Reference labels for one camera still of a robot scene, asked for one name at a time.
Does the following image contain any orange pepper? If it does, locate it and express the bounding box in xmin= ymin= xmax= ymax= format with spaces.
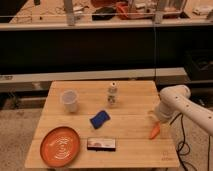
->
xmin=149 ymin=122 xmax=160 ymax=139

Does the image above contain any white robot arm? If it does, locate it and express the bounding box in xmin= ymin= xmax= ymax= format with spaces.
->
xmin=153 ymin=85 xmax=213 ymax=137

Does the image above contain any wooden table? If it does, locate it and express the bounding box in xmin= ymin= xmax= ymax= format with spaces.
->
xmin=25 ymin=81 xmax=179 ymax=169

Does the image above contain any small white bottle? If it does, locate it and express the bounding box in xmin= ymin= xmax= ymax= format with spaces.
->
xmin=107 ymin=82 xmax=118 ymax=105

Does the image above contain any blue sponge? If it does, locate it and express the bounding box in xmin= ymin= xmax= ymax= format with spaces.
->
xmin=90 ymin=110 xmax=110 ymax=129

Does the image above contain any black and white box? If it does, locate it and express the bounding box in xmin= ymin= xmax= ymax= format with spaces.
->
xmin=87 ymin=138 xmax=116 ymax=151

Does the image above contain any black storage bin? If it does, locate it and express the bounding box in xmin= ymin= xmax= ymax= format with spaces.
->
xmin=184 ymin=50 xmax=213 ymax=80

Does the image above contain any translucent plastic cup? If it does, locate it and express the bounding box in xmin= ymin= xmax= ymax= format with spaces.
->
xmin=60 ymin=90 xmax=78 ymax=113

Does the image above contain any orange plate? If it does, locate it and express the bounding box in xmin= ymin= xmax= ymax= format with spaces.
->
xmin=40 ymin=126 xmax=80 ymax=168

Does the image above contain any orange tool on shelf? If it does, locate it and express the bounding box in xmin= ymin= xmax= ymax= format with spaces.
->
xmin=116 ymin=2 xmax=139 ymax=20

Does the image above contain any black object on shelf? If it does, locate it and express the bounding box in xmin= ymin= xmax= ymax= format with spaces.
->
xmin=92 ymin=7 xmax=116 ymax=21

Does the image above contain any black cable on floor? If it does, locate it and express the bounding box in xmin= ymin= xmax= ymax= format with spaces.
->
xmin=169 ymin=113 xmax=199 ymax=171

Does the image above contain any thin vertical black cable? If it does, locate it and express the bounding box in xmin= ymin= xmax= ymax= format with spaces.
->
xmin=153 ymin=23 xmax=158 ymax=84

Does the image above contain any metal shelf post right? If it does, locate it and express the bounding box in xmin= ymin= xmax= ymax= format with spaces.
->
xmin=154 ymin=0 xmax=167 ymax=24

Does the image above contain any metal shelf post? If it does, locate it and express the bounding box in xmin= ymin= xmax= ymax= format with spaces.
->
xmin=64 ymin=0 xmax=75 ymax=26
xmin=154 ymin=0 xmax=167 ymax=24

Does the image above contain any metal shelf post left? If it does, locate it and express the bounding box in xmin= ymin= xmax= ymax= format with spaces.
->
xmin=64 ymin=0 xmax=75 ymax=26

